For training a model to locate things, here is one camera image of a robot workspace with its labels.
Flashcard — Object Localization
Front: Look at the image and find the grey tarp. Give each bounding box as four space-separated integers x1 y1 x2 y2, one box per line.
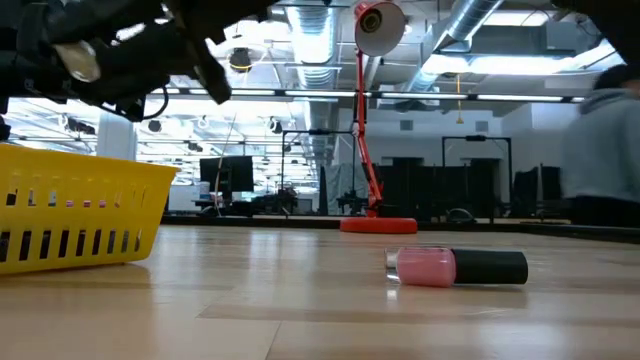
319 163 369 216

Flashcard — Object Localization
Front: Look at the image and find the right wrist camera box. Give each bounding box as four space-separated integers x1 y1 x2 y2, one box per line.
192 34 234 106

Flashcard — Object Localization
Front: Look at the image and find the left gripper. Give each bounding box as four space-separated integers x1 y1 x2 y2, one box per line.
0 0 174 104

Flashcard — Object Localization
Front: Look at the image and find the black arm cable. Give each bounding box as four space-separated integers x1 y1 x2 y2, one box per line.
142 84 170 121

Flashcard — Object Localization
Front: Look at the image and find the black overhead camera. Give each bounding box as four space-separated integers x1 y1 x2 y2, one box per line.
228 47 254 75

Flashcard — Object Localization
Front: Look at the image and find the red desk lamp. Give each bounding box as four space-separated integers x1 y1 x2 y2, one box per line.
339 0 419 235

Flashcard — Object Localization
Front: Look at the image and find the yellow plastic basket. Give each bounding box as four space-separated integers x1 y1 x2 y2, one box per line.
0 143 181 276

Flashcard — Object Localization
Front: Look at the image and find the black partition wall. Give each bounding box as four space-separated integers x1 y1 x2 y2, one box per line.
377 157 501 220

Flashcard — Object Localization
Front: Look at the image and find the white building column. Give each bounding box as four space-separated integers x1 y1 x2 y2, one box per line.
96 115 139 161

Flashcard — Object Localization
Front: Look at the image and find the black equipment bench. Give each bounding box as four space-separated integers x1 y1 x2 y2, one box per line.
510 165 564 222

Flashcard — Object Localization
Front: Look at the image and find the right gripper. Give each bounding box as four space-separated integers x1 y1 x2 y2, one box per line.
87 0 281 104

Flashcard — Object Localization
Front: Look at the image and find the yellow hanging cord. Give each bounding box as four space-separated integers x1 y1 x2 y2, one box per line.
454 73 465 126

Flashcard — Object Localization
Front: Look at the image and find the black computer monitor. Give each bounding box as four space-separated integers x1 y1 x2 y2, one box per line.
199 155 255 194

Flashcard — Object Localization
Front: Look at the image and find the person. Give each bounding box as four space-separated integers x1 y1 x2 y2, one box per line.
559 63 640 227

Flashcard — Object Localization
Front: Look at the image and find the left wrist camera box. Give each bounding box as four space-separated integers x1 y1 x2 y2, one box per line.
114 97 146 124

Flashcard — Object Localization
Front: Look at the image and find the large light pink nail polish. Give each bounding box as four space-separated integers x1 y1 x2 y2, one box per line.
384 247 530 289

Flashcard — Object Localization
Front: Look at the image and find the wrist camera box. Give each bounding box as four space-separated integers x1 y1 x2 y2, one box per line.
114 97 146 124
192 34 234 106

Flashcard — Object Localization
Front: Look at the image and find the black frame stand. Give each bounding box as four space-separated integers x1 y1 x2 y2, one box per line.
280 129 358 217
441 135 513 219

